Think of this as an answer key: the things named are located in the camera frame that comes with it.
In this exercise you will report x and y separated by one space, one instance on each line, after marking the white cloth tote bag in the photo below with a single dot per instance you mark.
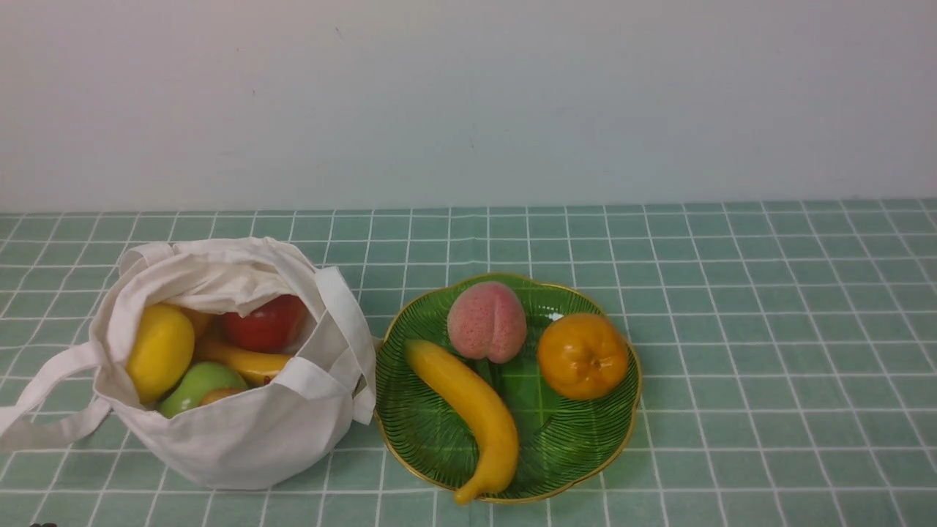
249 441

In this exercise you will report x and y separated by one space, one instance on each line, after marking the yellow lemon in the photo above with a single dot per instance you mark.
162 351

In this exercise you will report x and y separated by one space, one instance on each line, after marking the yellow banana in bag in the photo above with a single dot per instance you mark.
257 368

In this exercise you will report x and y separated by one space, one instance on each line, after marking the pink peach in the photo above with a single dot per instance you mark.
487 321

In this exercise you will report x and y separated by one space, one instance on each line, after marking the orange tangerine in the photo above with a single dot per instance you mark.
583 356

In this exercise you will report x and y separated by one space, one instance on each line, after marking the green glass leaf plate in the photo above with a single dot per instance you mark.
562 441

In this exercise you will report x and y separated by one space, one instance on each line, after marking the yellow banana on plate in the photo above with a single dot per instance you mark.
478 404

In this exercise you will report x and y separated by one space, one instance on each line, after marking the red apple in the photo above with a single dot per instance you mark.
270 328

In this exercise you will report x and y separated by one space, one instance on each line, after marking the brown pear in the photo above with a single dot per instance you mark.
219 394

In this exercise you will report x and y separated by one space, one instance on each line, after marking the green apple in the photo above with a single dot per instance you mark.
200 379

